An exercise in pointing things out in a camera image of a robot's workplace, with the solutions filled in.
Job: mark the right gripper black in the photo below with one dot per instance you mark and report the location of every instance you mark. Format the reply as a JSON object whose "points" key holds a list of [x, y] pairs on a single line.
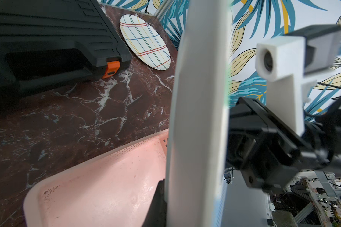
{"points": [[266, 151]]}

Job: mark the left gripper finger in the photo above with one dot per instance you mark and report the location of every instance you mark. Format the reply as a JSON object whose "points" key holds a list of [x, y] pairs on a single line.
{"points": [[157, 213]]}

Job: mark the colourful squiggle pattern plate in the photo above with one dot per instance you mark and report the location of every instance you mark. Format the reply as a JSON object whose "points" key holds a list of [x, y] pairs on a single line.
{"points": [[199, 117]]}

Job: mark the plaid striped white plate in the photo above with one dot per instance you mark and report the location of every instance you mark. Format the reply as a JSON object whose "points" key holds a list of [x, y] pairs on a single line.
{"points": [[145, 42]]}

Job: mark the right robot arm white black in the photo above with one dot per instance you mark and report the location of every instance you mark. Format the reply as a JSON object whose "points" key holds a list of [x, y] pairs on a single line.
{"points": [[328, 130]]}

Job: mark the pink plastic basket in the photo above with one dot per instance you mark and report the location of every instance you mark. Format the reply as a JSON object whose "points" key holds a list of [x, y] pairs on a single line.
{"points": [[114, 189]]}

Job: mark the black tool case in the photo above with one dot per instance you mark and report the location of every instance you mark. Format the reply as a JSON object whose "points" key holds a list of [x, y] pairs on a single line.
{"points": [[48, 44]]}

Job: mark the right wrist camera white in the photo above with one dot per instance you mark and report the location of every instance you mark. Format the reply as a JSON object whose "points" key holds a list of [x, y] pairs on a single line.
{"points": [[291, 64]]}

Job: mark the right aluminium frame post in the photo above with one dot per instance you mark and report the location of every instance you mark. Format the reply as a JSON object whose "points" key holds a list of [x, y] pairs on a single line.
{"points": [[163, 8]]}

